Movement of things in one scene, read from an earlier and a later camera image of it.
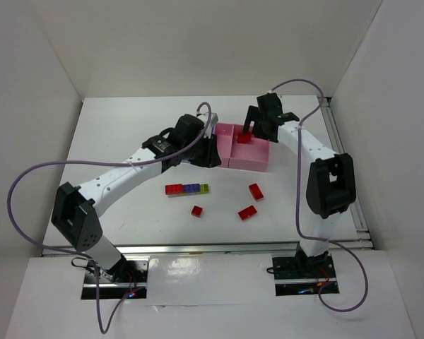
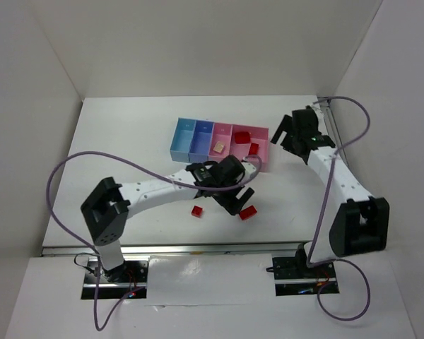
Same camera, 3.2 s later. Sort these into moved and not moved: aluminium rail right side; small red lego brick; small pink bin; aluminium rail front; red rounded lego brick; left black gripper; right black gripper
Moved: left black gripper; right black gripper
Not moved: red rounded lego brick; aluminium rail front; small pink bin; aluminium rail right side; small red lego brick
